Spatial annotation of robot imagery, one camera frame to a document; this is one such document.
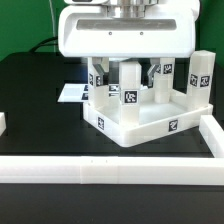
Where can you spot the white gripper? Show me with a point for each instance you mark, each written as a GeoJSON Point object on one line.
{"type": "Point", "coordinates": [152, 31]}

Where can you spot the white desk top tray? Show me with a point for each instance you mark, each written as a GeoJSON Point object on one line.
{"type": "Point", "coordinates": [155, 120]}

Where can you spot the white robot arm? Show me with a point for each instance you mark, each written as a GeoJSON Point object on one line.
{"type": "Point", "coordinates": [130, 7]}

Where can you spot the white marker base plate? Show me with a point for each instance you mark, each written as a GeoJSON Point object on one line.
{"type": "Point", "coordinates": [74, 93]}

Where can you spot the white front obstacle rail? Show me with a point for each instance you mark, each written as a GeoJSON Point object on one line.
{"type": "Point", "coordinates": [111, 170]}

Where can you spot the white obstacle rail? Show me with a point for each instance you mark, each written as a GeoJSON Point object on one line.
{"type": "Point", "coordinates": [213, 135]}
{"type": "Point", "coordinates": [111, 170]}

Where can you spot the white right obstacle rail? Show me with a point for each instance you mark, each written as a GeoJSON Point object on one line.
{"type": "Point", "coordinates": [213, 135]}

